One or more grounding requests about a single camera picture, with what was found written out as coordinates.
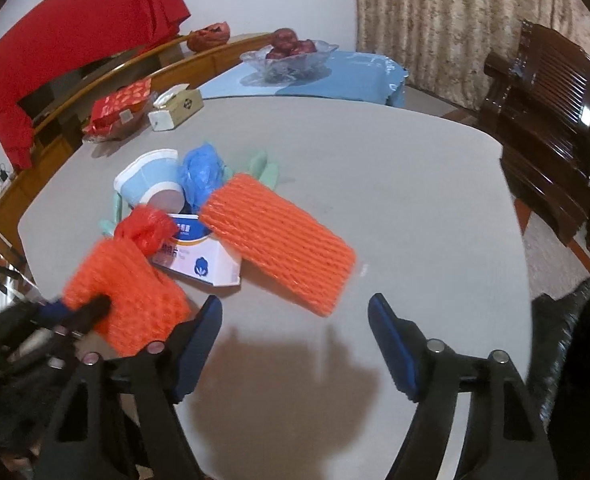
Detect red cloth cover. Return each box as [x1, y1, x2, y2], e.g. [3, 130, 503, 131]
[0, 0, 190, 169]

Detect beige patterned curtain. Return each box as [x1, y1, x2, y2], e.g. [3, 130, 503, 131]
[357, 0, 590, 110]

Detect glass fruit bowl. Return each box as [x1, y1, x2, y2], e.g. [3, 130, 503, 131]
[240, 40, 338, 84]

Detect red apples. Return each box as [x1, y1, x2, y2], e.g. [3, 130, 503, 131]
[267, 28, 318, 60]

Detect red plastic bag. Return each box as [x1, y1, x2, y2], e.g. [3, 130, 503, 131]
[114, 205, 179, 257]

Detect dark wooden armchair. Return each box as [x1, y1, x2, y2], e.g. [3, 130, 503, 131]
[477, 21, 590, 245]

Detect white blue cardboard box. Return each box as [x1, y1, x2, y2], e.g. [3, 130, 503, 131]
[150, 214, 242, 287]

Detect blue plastic bag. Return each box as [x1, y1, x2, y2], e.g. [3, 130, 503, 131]
[179, 143, 233, 214]

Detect tissue box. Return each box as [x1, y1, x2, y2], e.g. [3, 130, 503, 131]
[147, 84, 204, 131]

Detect glass plate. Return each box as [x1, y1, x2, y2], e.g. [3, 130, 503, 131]
[82, 91, 158, 144]

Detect blue white paper cup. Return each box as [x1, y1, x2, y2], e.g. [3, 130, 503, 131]
[114, 148, 185, 214]

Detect red snack bag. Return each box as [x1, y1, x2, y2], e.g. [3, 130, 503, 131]
[88, 77, 152, 128]

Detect orange foam net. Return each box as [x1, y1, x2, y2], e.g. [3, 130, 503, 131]
[198, 174, 357, 318]
[62, 238, 191, 356]

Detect orange red bag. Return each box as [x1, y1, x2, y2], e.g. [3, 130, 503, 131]
[186, 22, 231, 53]

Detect light blue tablecloth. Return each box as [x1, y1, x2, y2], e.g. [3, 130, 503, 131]
[199, 51, 408, 108]

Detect wooden tv cabinet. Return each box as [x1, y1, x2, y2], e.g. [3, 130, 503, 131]
[0, 32, 270, 269]

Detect black trash bin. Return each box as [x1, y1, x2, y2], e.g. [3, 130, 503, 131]
[527, 278, 590, 479]

